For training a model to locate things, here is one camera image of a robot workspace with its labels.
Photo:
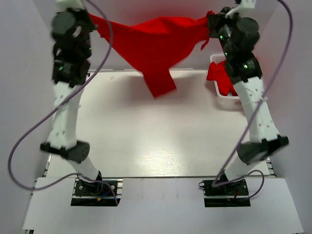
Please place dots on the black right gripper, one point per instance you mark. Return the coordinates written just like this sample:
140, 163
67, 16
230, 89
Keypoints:
215, 21

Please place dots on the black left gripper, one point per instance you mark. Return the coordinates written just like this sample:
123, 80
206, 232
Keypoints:
81, 12

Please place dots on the red t shirt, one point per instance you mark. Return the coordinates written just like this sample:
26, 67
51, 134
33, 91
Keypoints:
154, 46

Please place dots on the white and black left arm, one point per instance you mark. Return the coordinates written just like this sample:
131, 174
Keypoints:
70, 70

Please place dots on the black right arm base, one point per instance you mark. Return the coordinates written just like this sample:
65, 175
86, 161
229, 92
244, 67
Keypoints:
231, 195

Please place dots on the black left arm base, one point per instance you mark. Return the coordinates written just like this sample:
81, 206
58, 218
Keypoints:
97, 195

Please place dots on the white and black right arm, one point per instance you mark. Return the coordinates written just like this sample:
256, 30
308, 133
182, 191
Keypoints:
261, 138

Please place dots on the red t shirts in basket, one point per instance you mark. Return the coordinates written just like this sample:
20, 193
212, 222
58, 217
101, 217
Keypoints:
219, 78

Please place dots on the white plastic basket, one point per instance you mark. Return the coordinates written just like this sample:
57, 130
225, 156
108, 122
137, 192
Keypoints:
229, 102

